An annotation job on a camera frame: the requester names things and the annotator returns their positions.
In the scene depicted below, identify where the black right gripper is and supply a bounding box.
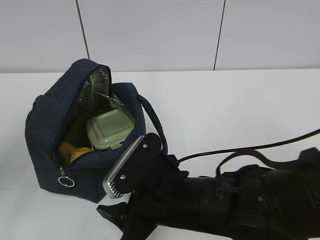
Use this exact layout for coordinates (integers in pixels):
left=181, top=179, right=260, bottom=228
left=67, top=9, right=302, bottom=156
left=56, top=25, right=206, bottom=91
left=96, top=153, right=201, bottom=240

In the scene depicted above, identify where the yellow pear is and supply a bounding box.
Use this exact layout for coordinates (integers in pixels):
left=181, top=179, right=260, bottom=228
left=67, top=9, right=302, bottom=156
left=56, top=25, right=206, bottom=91
left=57, top=142, right=93, bottom=165

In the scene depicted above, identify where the green lid glass container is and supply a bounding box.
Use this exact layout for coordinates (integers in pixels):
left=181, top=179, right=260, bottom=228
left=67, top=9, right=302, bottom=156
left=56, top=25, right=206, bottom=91
left=86, top=107, right=136, bottom=151

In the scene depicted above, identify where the dark navy lunch bag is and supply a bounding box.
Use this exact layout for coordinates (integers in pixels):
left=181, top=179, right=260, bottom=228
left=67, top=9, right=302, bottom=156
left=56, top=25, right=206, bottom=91
left=24, top=59, right=168, bottom=203

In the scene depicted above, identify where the green cucumber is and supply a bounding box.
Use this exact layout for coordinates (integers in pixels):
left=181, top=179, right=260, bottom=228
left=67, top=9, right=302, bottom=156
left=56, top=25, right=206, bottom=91
left=65, top=111, right=92, bottom=148

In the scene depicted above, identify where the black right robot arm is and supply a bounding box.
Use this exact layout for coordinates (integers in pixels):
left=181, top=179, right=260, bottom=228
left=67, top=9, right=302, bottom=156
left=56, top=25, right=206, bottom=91
left=97, top=147, right=320, bottom=240

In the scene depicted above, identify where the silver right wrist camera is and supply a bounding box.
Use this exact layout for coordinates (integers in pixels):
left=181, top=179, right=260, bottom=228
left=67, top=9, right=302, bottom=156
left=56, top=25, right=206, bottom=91
left=102, top=133, right=162, bottom=199

